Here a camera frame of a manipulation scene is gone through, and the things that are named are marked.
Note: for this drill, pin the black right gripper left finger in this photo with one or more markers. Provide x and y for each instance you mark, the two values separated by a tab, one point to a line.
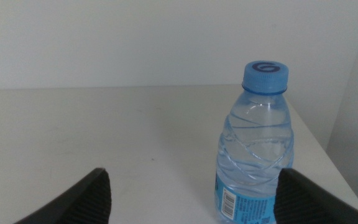
82	202

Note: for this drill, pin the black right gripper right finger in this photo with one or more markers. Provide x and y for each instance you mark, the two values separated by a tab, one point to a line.
309	202

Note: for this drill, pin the clear water bottle blue cap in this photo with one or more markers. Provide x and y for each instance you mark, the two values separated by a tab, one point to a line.
255	146

